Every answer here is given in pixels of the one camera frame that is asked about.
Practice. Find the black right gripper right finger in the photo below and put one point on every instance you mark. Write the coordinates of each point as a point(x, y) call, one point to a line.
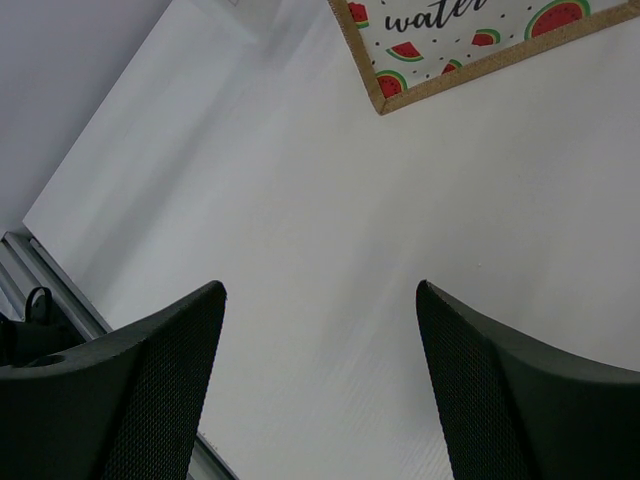
point(513, 407)

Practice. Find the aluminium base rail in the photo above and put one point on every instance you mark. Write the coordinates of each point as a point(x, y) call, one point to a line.
point(25, 265)

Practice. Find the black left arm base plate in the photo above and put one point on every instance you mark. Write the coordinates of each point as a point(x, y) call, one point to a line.
point(45, 330)

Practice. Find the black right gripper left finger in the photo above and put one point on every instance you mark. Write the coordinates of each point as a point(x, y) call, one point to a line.
point(125, 405)

